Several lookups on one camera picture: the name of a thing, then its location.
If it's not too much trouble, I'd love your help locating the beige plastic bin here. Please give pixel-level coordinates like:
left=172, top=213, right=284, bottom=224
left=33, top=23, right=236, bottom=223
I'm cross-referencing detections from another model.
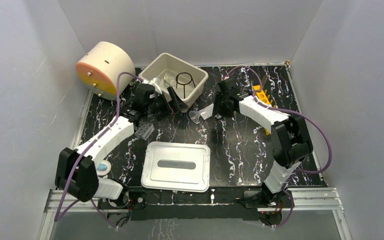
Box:
left=139, top=52, right=209, bottom=113

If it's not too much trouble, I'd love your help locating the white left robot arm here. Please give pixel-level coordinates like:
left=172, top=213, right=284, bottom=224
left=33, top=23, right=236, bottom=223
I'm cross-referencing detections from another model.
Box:
left=54, top=83, right=188, bottom=208

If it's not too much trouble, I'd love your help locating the aluminium frame rail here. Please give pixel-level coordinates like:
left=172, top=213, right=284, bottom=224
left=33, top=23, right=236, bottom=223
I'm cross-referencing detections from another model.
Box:
left=44, top=188, right=345, bottom=213

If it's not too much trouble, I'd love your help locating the white bin lid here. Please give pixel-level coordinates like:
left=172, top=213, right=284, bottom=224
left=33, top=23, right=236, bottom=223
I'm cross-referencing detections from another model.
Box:
left=141, top=141, right=211, bottom=193

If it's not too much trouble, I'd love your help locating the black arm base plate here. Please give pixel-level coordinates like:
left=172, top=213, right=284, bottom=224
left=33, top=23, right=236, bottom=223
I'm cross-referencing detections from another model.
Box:
left=98, top=186, right=293, bottom=224

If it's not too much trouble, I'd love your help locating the clear glass test tube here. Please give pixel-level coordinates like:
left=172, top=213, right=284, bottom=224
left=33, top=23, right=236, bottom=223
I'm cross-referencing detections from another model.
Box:
left=261, top=75, right=269, bottom=88

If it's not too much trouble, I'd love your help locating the yellow test tube rack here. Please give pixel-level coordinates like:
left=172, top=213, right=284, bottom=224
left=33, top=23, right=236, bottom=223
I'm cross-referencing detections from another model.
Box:
left=252, top=84, right=278, bottom=136

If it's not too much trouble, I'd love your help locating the beige cylindrical centrifuge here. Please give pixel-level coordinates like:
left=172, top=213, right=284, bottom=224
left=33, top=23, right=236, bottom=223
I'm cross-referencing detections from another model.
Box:
left=75, top=41, right=136, bottom=101

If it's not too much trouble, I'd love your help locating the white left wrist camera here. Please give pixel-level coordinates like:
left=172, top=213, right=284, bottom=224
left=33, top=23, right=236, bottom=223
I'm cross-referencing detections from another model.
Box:
left=148, top=77, right=162, bottom=94

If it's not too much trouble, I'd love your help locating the black wire tripod stand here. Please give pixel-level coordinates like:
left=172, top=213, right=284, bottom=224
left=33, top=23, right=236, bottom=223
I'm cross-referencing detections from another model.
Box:
left=175, top=72, right=197, bottom=98

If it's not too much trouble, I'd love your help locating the clear plastic funnel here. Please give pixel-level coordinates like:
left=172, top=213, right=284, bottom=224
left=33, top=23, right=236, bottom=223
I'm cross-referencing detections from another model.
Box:
left=188, top=110, right=201, bottom=124

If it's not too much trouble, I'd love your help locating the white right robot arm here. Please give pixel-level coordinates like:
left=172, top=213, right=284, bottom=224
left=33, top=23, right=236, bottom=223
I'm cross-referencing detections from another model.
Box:
left=212, top=79, right=313, bottom=207

